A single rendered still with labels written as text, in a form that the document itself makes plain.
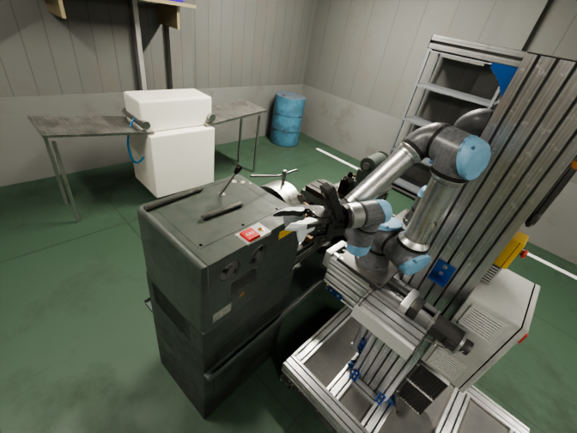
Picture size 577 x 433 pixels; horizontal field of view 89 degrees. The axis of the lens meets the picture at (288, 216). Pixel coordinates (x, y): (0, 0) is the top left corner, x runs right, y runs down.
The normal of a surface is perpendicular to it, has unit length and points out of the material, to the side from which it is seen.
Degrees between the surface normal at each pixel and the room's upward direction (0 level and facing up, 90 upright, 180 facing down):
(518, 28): 90
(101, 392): 0
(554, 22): 90
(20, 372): 0
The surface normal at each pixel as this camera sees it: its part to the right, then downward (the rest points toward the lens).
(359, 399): 0.16, -0.81
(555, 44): -0.69, 0.33
